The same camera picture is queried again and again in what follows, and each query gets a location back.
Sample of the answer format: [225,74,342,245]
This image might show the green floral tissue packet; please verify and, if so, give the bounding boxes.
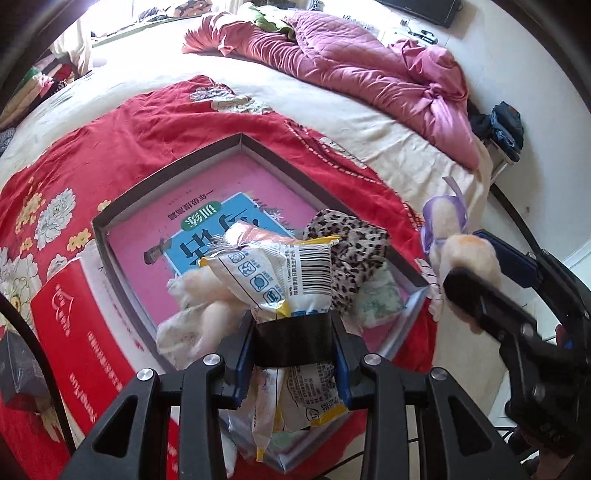
[353,265,406,329]

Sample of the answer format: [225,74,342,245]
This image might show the black wall television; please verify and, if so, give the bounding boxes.
[379,0,463,28]

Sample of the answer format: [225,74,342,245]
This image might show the small bear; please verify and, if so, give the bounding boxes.
[167,266,238,309]

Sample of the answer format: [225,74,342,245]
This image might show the clothes on window sill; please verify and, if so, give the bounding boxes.
[137,0,212,21]

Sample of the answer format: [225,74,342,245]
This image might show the leopard print scrunchie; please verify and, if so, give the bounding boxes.
[304,209,390,314]

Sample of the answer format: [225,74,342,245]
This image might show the black cable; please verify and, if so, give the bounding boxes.
[0,292,77,455]

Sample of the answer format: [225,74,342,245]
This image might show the cream plush rabbit toy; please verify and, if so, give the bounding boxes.
[417,176,502,321]

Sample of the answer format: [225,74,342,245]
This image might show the dark clothes on stool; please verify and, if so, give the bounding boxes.
[467,101,525,163]

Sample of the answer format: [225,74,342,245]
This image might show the red floral blanket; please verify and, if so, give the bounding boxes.
[0,74,440,480]

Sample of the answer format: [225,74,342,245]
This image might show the green cloth on duvet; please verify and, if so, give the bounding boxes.
[247,4,296,41]

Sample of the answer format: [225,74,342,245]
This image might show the red tissue pack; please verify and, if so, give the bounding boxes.
[31,249,164,444]

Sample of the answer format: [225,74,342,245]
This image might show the dark blue small box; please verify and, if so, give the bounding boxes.
[0,331,50,412]

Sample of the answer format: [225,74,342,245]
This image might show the orange roll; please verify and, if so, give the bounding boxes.
[222,221,300,246]

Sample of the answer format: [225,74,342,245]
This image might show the stack of folded clothes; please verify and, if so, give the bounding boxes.
[1,24,92,131]

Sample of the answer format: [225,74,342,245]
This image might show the white floral scrunchie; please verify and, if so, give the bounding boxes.
[156,300,249,370]

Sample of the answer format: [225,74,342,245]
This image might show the dark shallow box tray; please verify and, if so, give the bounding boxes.
[91,132,431,476]

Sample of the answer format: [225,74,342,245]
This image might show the pink quilted duvet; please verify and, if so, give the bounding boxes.
[183,11,480,170]

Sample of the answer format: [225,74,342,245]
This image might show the pink and blue book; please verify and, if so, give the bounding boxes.
[95,147,325,337]

